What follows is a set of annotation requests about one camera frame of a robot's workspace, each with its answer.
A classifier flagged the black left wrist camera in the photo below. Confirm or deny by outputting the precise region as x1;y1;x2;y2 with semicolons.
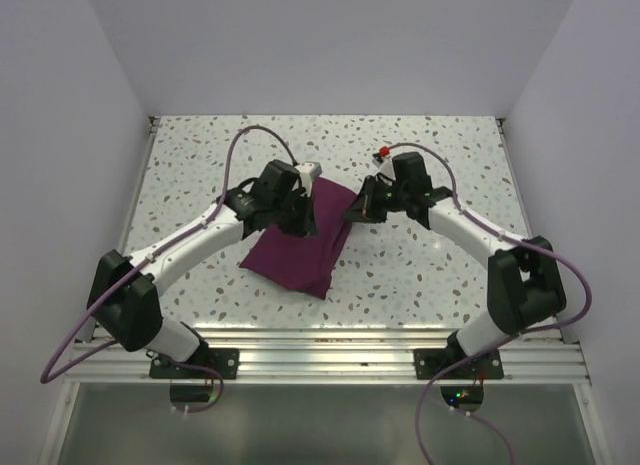
226;159;322;224

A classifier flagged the purple surgical drape cloth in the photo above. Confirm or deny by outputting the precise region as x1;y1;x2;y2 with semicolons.
240;178;356;300

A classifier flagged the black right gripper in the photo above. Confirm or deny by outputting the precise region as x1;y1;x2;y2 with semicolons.
341;175;409;225

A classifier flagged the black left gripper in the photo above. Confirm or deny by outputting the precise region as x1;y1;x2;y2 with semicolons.
272;188;319;238

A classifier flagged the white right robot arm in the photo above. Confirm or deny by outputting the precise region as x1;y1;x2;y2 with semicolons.
344;147;566;378

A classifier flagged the aluminium table edge rail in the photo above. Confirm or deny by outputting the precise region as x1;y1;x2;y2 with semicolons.
61;324;594;386

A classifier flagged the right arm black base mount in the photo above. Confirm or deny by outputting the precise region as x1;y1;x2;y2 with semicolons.
413;348;505;380

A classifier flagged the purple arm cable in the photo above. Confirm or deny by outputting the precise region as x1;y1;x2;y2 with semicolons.
389;142;592;465
39;126;301;414

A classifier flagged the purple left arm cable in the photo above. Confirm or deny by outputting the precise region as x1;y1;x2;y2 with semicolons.
39;126;301;414

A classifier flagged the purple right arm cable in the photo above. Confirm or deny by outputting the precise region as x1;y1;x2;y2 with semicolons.
389;142;592;465

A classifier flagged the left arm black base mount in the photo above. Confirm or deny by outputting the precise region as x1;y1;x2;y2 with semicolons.
149;348;240;380

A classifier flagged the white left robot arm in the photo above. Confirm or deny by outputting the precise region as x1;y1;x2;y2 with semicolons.
88;182;316;378

